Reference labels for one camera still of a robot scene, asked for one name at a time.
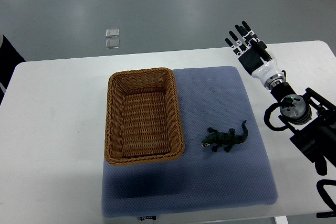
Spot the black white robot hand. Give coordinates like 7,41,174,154
225,20,286,90

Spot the dark green toy crocodile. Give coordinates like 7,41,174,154
202,120,248,153

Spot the brown wicker basket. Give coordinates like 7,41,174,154
104,67,185,166

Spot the blue grey cloth mat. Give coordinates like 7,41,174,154
102,66,278,218

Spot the lower floor metal plate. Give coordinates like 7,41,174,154
106,39,120,49

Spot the floor metal plate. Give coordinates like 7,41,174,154
106,28,120,38
106,39,120,49

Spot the upper floor metal plate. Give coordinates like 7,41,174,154
106,28,120,38

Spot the white table leg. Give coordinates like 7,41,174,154
274,216,289,224

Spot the black object at left edge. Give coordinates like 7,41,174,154
0,34,26,104

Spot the black cable loop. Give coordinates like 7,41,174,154
316,179,336,219

